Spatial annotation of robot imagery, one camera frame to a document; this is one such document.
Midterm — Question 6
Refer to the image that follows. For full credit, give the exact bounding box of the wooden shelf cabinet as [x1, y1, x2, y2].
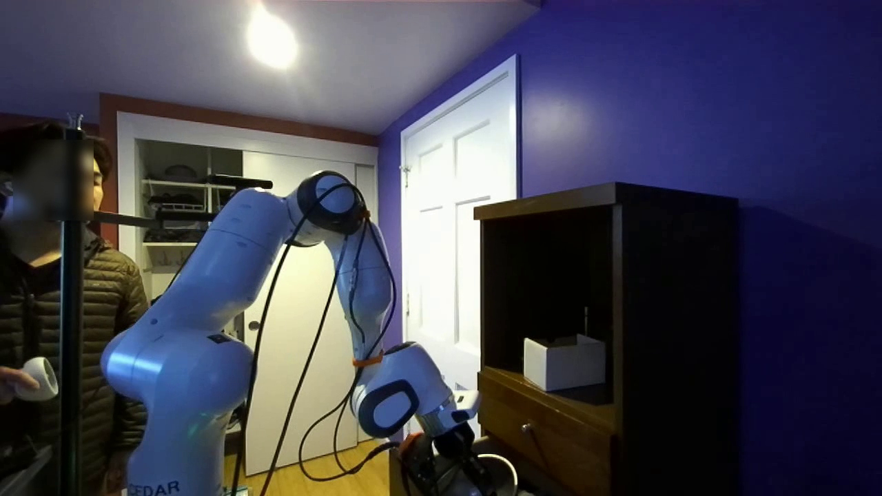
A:
[470, 178, 740, 496]

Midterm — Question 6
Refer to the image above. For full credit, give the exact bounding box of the person's hand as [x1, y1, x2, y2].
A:
[0, 366, 39, 408]

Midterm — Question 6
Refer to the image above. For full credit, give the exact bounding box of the white handheld controller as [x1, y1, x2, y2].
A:
[18, 355, 59, 406]

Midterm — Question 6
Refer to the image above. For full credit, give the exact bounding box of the white closet door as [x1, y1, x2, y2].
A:
[238, 148, 379, 476]

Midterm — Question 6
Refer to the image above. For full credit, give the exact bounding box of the metal bowl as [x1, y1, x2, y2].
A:
[475, 450, 522, 496]

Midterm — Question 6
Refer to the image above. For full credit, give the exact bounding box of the black camera stand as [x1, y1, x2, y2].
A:
[15, 113, 154, 496]

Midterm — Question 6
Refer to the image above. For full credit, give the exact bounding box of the person in puffer jacket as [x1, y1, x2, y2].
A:
[0, 122, 150, 496]

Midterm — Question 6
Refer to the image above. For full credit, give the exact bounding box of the small white box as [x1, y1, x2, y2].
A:
[521, 334, 608, 393]

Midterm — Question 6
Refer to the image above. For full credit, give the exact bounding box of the black device on closet shelf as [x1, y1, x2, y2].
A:
[145, 200, 221, 246]

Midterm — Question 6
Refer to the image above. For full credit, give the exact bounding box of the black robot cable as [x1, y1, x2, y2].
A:
[256, 214, 401, 496]
[229, 217, 310, 496]

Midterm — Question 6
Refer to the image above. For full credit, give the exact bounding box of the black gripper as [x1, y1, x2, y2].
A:
[408, 423, 492, 496]

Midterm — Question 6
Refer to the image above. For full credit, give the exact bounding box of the white panel door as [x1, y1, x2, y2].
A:
[400, 53, 521, 462]

